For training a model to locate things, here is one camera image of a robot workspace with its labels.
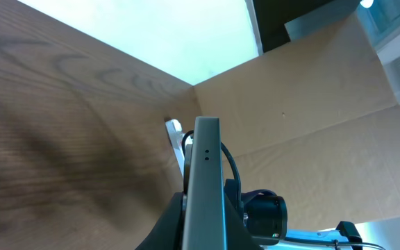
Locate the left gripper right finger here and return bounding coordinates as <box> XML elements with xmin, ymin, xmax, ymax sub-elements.
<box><xmin>224</xmin><ymin>195</ymin><xmax>262</xmax><ymax>250</ymax></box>

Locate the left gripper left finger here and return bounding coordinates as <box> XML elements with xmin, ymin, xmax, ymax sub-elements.
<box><xmin>135</xmin><ymin>192</ymin><xmax>183</xmax><ymax>250</ymax></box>

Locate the black charging cable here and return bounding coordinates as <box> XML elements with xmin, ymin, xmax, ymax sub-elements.
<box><xmin>181</xmin><ymin>130</ymin><xmax>195</xmax><ymax>157</ymax></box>

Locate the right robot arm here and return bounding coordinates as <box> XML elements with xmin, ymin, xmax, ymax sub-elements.
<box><xmin>224</xmin><ymin>179</ymin><xmax>365</xmax><ymax>250</ymax></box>

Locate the white power strip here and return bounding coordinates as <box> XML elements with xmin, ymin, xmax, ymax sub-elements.
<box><xmin>165</xmin><ymin>119</ymin><xmax>185</xmax><ymax>176</ymax></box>

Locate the brown cardboard panel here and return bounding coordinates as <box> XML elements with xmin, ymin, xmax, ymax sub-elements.
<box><xmin>194</xmin><ymin>15</ymin><xmax>400</xmax><ymax>230</ymax></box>

